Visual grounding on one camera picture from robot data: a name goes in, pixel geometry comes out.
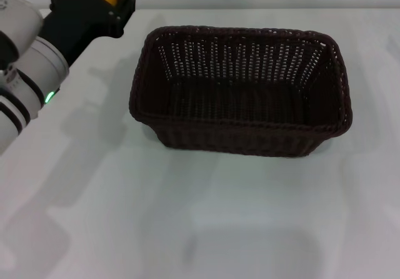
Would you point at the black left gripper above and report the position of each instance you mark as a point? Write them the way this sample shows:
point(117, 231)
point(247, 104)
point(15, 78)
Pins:
point(84, 19)

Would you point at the dark brown woven basket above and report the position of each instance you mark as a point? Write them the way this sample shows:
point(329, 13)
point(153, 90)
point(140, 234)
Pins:
point(250, 141)

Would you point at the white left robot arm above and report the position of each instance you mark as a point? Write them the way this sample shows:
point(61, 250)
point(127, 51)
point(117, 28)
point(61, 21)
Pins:
point(28, 66)

